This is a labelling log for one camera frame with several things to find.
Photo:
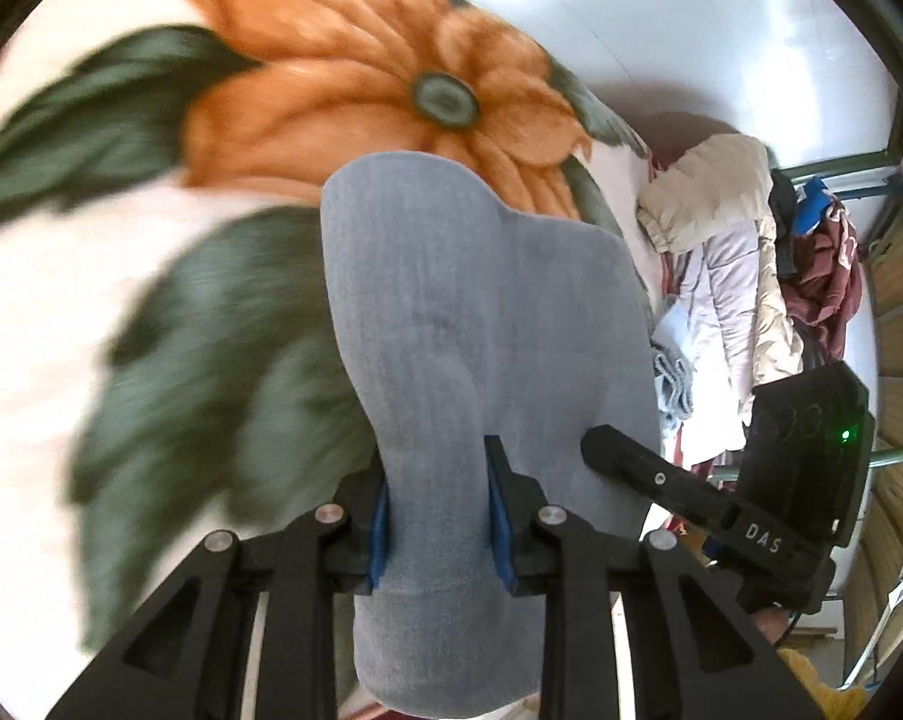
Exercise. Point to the blue striped folded cloth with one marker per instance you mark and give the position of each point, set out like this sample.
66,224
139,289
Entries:
672,382

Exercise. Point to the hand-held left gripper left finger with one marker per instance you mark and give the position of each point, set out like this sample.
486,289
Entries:
380,540

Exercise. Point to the floral plush blanket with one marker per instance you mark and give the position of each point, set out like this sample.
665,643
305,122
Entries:
196,127

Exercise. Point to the lilac quilted comforter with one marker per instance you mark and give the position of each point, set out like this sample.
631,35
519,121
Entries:
721,300

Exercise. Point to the green metal frame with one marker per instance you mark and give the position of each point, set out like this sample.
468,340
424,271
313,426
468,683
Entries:
849,163

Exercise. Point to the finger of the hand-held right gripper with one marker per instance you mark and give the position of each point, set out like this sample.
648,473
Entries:
646,469

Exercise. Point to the blue garment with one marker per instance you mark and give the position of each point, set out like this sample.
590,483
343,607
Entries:
813,206

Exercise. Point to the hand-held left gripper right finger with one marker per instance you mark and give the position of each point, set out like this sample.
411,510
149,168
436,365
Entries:
500,540

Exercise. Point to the wooden board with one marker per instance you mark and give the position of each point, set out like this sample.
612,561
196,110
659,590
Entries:
897,300

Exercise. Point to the maroon cloth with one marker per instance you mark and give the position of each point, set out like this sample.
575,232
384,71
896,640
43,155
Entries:
826,277

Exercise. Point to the pile of clothes and quilts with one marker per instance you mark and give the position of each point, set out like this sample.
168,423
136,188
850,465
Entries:
721,180

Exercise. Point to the light blue pants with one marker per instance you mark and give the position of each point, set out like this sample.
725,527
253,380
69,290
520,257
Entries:
481,330

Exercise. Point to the yellow cloth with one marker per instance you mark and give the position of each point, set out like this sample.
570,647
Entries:
819,690

